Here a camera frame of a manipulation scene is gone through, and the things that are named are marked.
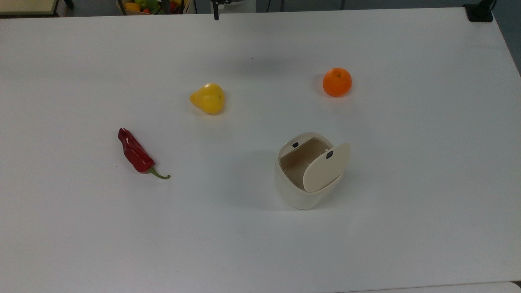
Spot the cream lidded garbage bin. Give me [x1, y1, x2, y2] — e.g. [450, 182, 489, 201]
[275, 132, 351, 210]

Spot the basket of toy fruit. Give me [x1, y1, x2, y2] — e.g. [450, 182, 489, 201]
[117, 0, 192, 15]

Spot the yellow toy pear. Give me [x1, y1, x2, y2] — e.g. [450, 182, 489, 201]
[189, 83, 225, 115]

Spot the orange toy fruit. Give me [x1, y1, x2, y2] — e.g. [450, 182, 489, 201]
[323, 68, 352, 98]

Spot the red chili pepper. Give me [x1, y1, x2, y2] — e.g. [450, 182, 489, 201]
[118, 128, 171, 179]

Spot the beige side table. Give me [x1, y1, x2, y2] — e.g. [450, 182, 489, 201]
[0, 0, 60, 17]

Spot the white neighbouring table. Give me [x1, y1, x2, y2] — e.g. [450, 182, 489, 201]
[346, 281, 521, 293]

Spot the black table clamp mount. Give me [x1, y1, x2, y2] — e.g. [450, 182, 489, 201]
[464, 0, 495, 22]

